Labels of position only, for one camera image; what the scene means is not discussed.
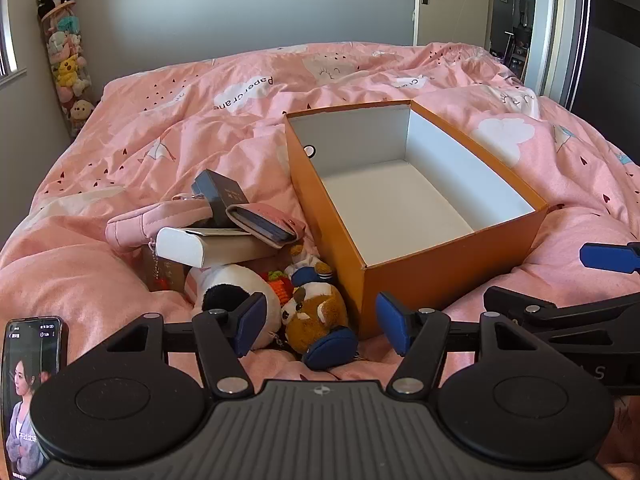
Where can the brown cardboard box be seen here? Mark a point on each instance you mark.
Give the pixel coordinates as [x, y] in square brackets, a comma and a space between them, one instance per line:
[172, 275]

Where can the brown sailor plush toy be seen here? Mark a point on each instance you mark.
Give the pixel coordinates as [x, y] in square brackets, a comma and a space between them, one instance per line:
[315, 315]

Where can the orange cardboard box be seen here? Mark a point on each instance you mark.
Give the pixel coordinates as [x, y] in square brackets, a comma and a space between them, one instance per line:
[340, 240]

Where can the crocheted red orange toy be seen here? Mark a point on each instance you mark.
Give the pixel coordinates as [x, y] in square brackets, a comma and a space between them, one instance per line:
[277, 287]

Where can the clear tube of plush toys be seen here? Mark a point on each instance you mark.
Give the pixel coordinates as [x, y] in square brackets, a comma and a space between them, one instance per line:
[70, 65]

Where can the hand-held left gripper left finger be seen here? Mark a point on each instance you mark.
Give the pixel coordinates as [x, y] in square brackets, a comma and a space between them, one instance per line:
[250, 322]

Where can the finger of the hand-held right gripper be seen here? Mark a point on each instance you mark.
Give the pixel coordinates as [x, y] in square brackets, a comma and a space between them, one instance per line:
[607, 257]
[530, 310]

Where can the white door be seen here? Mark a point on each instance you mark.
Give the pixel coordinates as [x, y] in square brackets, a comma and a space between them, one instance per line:
[452, 5]

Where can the white box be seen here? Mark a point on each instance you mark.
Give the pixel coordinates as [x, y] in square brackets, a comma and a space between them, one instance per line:
[225, 250]

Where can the dark wardrobe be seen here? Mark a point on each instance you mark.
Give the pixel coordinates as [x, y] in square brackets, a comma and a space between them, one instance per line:
[605, 35]

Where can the pink wallet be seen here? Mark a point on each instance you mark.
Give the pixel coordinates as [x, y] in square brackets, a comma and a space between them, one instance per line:
[270, 220]

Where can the pink printed blanket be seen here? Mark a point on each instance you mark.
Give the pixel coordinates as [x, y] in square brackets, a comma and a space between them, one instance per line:
[200, 110]

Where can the smartphone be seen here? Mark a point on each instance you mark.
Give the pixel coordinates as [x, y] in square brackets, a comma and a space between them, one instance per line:
[35, 360]

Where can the pink zip pouch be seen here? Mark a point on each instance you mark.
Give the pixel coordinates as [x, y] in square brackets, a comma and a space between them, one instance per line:
[145, 222]

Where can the dark box with gold print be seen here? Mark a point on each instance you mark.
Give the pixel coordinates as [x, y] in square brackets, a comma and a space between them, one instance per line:
[220, 195]

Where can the window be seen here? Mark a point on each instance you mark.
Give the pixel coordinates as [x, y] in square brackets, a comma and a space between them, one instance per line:
[7, 35]

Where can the black and white plush toy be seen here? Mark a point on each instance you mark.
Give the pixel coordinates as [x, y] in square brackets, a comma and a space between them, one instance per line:
[225, 285]

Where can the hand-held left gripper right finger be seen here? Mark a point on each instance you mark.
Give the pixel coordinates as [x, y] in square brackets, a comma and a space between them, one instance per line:
[392, 322]

